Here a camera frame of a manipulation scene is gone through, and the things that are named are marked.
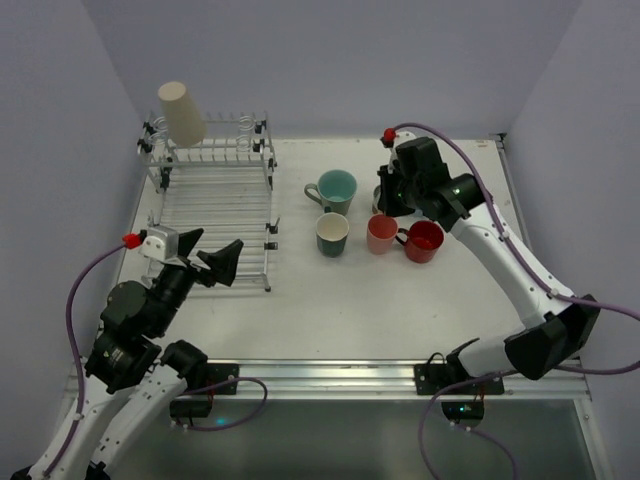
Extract pink tumbler cup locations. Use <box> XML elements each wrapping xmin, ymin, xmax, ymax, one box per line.
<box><xmin>367</xmin><ymin>214</ymin><xmax>399</xmax><ymax>255</ymax></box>

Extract red mug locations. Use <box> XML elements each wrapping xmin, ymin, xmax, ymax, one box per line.
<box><xmin>395</xmin><ymin>220</ymin><xmax>444</xmax><ymax>264</ymax></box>

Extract sage green mug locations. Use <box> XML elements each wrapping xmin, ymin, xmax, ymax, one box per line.
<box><xmin>304</xmin><ymin>169</ymin><xmax>358</xmax><ymax>216</ymax></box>

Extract dark green mug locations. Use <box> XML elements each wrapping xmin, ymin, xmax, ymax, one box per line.
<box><xmin>316</xmin><ymin>212</ymin><xmax>350</xmax><ymax>258</ymax></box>

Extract beige tumbler cup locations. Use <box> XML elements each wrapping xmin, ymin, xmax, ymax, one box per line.
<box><xmin>157</xmin><ymin>81</ymin><xmax>206</xmax><ymax>147</ymax></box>

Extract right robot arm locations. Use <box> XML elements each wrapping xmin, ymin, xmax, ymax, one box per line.
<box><xmin>378</xmin><ymin>130</ymin><xmax>600</xmax><ymax>383</ymax></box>

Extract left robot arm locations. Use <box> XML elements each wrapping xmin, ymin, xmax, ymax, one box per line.
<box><xmin>13</xmin><ymin>225</ymin><xmax>244</xmax><ymax>479</ymax></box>

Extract metal dish rack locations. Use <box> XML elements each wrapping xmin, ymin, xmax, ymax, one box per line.
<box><xmin>137</xmin><ymin>113</ymin><xmax>279</xmax><ymax>291</ymax></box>

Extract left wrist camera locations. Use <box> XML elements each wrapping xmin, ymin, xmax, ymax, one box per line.
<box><xmin>139</xmin><ymin>225</ymin><xmax>186</xmax><ymax>265</ymax></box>

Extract aluminium rail frame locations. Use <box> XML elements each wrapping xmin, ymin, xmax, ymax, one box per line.
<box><xmin>49</xmin><ymin>133</ymin><xmax>601</xmax><ymax>480</ymax></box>

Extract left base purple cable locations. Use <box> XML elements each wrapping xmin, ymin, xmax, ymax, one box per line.
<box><xmin>172</xmin><ymin>377</ymin><xmax>269</xmax><ymax>432</ymax></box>

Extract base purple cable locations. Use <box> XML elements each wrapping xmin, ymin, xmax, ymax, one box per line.
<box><xmin>172</xmin><ymin>377</ymin><xmax>269</xmax><ymax>432</ymax></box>
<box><xmin>417</xmin><ymin>369</ymin><xmax>531</xmax><ymax>480</ymax></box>

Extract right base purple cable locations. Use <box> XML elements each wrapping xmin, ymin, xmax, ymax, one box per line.
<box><xmin>417</xmin><ymin>369</ymin><xmax>531</xmax><ymax>480</ymax></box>

